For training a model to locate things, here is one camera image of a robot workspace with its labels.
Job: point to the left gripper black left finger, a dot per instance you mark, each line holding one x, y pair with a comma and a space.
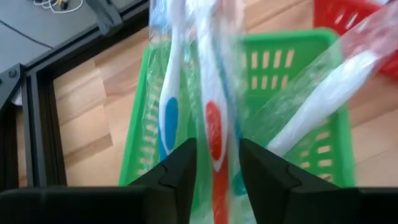
124, 205

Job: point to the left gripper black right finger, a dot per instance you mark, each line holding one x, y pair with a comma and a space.
295, 205

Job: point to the blue white toothbrush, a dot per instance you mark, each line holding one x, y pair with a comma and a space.
228, 93
170, 118

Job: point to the teal white toothbrush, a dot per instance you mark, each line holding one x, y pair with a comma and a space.
323, 99

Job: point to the red white toothbrush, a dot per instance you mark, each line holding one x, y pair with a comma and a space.
214, 130

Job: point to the green plastic basket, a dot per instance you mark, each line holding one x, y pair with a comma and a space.
273, 40

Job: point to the red plastic basket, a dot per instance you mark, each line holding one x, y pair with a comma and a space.
329, 15

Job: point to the black aluminium table frame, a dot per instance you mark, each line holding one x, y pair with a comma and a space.
37, 130

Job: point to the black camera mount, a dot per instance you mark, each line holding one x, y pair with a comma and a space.
105, 18

